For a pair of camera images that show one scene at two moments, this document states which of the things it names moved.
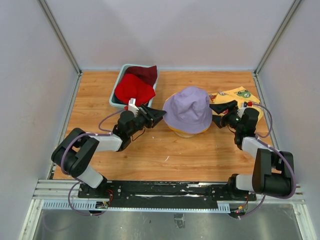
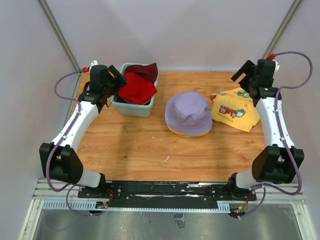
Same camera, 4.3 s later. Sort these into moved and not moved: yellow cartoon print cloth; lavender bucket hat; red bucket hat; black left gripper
Moved: black left gripper; lavender bucket hat
Not moved: red bucket hat; yellow cartoon print cloth
